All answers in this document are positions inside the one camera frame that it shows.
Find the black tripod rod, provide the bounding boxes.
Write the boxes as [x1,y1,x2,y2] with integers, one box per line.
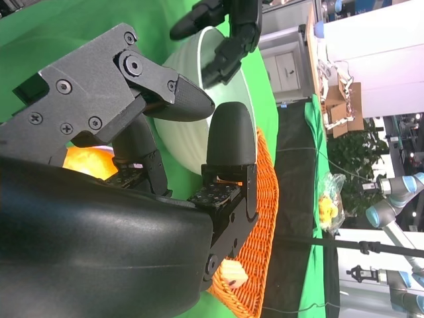
[274,234,424,260]

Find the orange wicker basket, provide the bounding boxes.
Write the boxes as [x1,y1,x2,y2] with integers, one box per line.
[207,127,280,318]

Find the orange white swirl bread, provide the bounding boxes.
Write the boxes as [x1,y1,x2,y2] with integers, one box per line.
[62,147,119,182]

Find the green tablecloth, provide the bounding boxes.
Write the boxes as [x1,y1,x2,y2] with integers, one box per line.
[0,0,342,318]

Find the grey round bowl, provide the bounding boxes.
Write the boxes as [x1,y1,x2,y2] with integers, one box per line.
[154,26,258,176]

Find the brown cardboard box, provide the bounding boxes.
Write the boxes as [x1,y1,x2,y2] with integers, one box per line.
[323,81,364,139]

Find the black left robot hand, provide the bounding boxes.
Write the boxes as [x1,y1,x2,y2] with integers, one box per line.
[169,0,264,88]

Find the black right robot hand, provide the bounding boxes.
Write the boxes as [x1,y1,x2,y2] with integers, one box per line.
[0,22,259,318]

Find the green leafy plant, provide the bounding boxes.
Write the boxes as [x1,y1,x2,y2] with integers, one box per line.
[327,122,390,218]

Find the clear bag yellow toys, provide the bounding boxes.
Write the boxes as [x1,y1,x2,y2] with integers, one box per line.
[317,171,347,233]

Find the white drawer cabinet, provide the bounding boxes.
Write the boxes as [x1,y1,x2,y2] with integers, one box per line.
[258,25,312,105]

